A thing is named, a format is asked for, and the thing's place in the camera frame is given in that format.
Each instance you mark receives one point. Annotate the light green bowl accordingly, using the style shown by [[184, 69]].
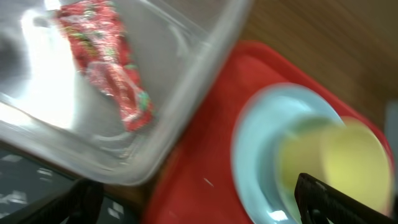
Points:
[[298, 151]]

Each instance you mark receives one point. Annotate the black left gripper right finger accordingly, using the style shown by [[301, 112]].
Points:
[[318, 203]]

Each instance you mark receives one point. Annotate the red snack wrapper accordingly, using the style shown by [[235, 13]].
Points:
[[99, 44]]

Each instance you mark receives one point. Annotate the yellow plastic cup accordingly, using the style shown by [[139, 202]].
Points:
[[356, 164]]

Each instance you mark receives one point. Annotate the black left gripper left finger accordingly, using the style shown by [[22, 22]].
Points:
[[81, 203]]

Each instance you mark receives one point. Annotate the black waste tray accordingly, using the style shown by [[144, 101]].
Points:
[[24, 181]]

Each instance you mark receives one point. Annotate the clear plastic bin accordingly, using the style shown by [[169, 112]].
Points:
[[50, 111]]

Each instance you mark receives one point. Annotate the light blue plate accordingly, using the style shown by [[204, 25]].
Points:
[[265, 118]]

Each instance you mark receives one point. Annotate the grey-blue dishwasher rack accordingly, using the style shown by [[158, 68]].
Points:
[[390, 127]]

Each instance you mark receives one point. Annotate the red plastic tray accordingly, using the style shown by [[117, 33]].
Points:
[[197, 186]]

